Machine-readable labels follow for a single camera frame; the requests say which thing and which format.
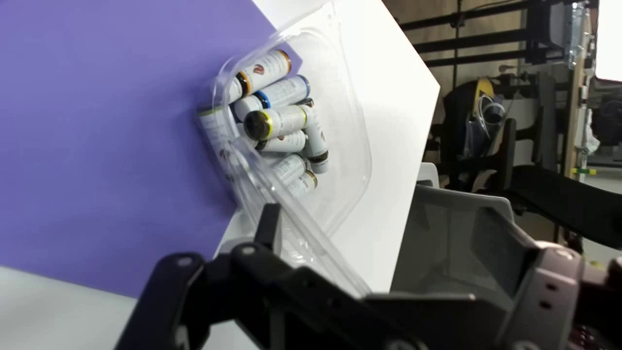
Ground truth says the plain white tube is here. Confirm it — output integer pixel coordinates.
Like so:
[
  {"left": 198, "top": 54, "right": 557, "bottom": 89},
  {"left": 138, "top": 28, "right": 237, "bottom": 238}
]
[{"left": 256, "top": 130, "right": 309, "bottom": 157}]

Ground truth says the black equipment frame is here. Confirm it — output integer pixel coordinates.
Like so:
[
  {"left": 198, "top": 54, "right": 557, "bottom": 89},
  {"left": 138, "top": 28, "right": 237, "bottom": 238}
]
[{"left": 423, "top": 65, "right": 622, "bottom": 250}]

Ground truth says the clear plastic clamshell container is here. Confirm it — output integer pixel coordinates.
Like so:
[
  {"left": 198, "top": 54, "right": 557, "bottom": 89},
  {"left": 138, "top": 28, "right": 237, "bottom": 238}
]
[{"left": 194, "top": 0, "right": 377, "bottom": 299}]

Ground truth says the purple paper sheet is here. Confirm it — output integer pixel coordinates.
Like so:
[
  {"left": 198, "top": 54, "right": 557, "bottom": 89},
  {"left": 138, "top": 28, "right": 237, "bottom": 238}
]
[{"left": 0, "top": 0, "right": 281, "bottom": 299}]

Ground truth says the white tube orange band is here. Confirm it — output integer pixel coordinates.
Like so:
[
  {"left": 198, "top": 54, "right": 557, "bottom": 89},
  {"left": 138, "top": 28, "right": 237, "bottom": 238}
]
[{"left": 221, "top": 46, "right": 295, "bottom": 100}]

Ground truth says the white tube blue cap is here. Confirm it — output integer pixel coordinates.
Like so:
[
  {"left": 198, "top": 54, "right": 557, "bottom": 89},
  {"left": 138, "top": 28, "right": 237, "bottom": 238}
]
[{"left": 231, "top": 71, "right": 312, "bottom": 122}]

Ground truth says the white tube yellow cap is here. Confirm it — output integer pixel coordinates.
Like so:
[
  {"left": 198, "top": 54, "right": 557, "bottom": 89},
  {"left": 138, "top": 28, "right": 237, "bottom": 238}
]
[{"left": 241, "top": 102, "right": 311, "bottom": 141}]

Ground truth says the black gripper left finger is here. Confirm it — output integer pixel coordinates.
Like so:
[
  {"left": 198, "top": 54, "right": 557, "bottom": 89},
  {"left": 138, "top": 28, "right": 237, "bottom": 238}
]
[{"left": 231, "top": 202, "right": 293, "bottom": 277}]

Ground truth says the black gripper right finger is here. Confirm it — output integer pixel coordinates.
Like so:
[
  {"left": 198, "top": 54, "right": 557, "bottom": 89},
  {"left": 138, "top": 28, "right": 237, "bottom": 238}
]
[{"left": 390, "top": 184, "right": 540, "bottom": 301}]

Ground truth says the wooden post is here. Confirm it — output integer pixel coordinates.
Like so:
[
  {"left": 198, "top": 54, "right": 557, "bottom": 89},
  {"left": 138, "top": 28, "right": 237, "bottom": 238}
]
[{"left": 561, "top": 0, "right": 594, "bottom": 180}]

